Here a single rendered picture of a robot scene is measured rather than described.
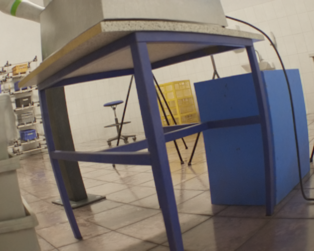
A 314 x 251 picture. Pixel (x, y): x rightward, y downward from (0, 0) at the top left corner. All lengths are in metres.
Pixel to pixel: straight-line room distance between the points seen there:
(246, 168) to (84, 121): 6.12
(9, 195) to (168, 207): 0.59
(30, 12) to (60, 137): 0.89
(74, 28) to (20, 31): 6.11
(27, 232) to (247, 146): 1.00
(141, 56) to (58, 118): 1.35
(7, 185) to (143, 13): 0.74
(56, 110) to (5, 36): 5.04
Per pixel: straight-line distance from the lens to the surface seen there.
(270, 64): 4.80
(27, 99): 6.19
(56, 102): 2.10
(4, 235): 1.18
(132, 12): 0.95
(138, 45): 0.80
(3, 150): 1.13
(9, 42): 6.96
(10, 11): 1.73
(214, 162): 1.57
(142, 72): 0.79
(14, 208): 1.16
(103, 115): 7.62
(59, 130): 2.09
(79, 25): 1.00
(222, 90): 1.46
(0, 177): 1.12
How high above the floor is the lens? 0.55
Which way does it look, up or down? 3 degrees down
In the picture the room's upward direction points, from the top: 11 degrees counter-clockwise
